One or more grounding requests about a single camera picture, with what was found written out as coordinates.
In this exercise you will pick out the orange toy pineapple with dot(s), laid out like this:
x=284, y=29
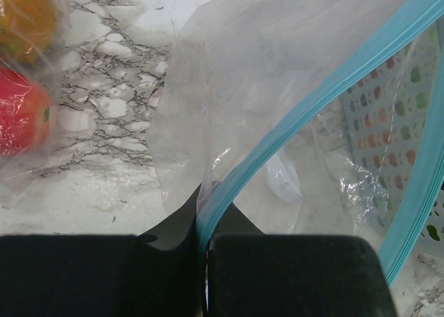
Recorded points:
x=27, y=27

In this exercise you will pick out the red toy apple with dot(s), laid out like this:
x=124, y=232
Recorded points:
x=25, y=113

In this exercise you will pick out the light blue plastic basket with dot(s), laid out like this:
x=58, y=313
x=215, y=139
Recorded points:
x=386, y=112

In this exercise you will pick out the clear zip top bag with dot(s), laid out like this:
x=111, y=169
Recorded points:
x=17, y=170

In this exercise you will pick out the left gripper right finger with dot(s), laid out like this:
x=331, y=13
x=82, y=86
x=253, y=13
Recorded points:
x=255, y=274

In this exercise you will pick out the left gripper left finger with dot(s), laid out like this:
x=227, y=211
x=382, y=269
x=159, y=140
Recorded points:
x=150, y=274

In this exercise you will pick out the blue plastic strip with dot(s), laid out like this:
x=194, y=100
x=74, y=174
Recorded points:
x=250, y=115

